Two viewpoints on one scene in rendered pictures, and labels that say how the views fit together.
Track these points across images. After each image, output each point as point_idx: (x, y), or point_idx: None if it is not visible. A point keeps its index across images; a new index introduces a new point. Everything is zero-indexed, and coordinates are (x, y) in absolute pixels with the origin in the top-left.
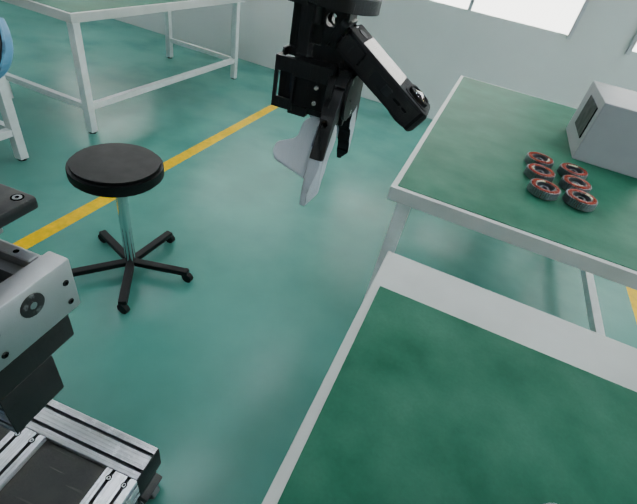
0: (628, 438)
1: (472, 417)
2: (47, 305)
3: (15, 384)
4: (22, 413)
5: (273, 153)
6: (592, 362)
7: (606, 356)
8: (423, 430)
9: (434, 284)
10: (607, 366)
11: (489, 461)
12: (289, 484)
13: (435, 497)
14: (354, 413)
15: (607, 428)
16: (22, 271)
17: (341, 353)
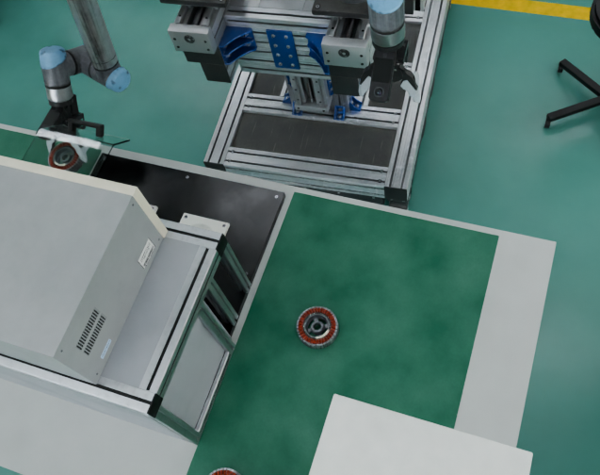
0: (401, 408)
1: (390, 296)
2: (350, 57)
3: (338, 75)
4: (337, 88)
5: None
6: (474, 411)
7: (487, 430)
8: (373, 264)
9: (523, 282)
10: (474, 425)
11: (362, 302)
12: (328, 200)
13: (334, 269)
14: (374, 225)
15: (406, 395)
16: (351, 40)
17: (417, 214)
